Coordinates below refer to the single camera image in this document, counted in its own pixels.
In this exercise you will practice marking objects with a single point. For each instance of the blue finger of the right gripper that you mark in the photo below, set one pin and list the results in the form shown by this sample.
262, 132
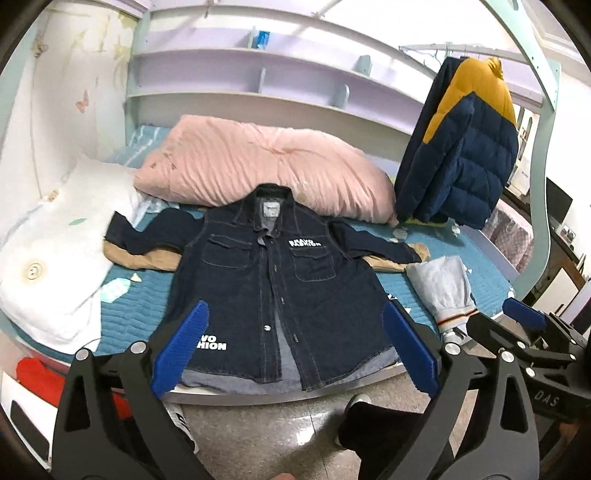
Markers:
525, 315

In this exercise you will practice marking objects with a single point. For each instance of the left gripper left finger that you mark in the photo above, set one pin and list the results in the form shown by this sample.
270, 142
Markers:
141, 375

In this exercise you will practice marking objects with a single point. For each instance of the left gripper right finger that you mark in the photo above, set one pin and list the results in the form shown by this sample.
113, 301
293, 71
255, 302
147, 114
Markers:
501, 441

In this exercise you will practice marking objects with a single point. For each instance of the grey navy sweatshirt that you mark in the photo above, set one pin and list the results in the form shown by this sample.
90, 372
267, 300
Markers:
443, 287

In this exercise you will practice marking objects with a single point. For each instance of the red white storage box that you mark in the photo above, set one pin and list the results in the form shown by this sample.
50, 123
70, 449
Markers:
32, 396

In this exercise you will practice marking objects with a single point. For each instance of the teal quilted bedspread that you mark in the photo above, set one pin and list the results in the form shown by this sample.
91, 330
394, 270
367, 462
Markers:
133, 303

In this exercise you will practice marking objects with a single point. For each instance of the person's leg and shoe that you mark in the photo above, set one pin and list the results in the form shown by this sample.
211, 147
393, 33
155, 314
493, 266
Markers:
376, 434

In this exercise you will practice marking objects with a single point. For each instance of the beige trousers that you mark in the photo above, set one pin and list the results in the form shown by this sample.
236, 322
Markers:
167, 260

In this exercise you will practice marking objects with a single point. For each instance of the navy yellow puffer jacket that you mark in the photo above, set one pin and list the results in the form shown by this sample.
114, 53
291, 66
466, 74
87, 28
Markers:
463, 148

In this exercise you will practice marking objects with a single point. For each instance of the white pillow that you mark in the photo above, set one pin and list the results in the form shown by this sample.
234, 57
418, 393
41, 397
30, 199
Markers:
52, 264

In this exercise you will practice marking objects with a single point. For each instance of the dark denim jacket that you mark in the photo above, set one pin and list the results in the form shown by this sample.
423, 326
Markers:
291, 302

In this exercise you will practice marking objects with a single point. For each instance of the blue item on shelf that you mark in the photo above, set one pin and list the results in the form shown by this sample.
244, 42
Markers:
262, 40

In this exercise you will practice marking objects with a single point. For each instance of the mint bed frame post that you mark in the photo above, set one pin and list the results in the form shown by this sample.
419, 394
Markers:
512, 17

